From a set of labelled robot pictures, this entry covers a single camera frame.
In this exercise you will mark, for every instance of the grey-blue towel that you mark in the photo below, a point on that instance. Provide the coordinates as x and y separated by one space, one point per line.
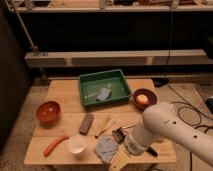
106 148

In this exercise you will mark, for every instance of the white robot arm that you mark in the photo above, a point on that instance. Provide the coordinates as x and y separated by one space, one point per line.
160 120

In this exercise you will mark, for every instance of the green plastic tray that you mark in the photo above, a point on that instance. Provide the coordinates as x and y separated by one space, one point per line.
91 84

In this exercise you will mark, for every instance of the grey scoop in tray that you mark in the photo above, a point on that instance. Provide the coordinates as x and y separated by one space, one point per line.
104 93

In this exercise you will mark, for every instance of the yellow-orange round fruit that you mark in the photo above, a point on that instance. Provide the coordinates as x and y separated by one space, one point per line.
142 100

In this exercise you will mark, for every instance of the dark red bowl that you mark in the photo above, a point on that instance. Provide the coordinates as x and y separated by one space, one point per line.
152 98

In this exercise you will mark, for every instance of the beige wooden stick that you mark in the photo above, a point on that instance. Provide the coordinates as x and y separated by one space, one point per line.
105 124

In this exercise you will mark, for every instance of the orange-red plastic bowl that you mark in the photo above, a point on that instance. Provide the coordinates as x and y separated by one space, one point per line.
48 112

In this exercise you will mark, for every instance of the white cup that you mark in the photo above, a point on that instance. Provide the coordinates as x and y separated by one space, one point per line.
76 145

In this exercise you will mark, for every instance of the orange carrot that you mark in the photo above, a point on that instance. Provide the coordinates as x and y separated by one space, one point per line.
49 149

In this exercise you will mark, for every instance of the grey diagonal metal pole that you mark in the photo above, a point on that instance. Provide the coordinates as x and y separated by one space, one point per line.
33 46

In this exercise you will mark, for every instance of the light metal rail beam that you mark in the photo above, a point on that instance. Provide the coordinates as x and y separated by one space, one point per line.
117 58

